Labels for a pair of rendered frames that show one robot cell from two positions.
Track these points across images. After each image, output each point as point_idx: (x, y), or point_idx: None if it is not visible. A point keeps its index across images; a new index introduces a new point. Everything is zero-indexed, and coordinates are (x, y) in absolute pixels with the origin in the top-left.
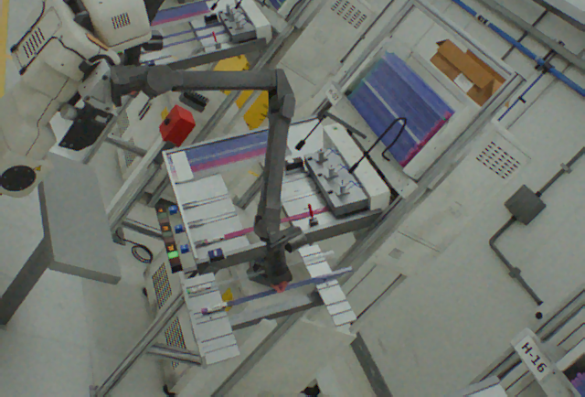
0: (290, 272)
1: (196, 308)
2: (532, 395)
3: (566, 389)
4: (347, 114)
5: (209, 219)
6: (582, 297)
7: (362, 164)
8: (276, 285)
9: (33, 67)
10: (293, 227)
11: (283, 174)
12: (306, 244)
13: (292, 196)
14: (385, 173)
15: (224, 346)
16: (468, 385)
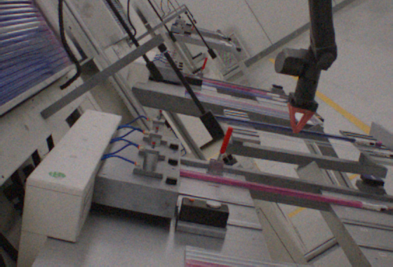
0: (290, 93)
1: (387, 151)
2: (100, 102)
3: (120, 46)
4: (12, 142)
5: (389, 230)
6: (79, 10)
7: (85, 131)
8: (302, 115)
9: None
10: (290, 50)
11: (229, 230)
12: (274, 65)
13: (230, 202)
14: (76, 103)
15: (354, 133)
16: (143, 111)
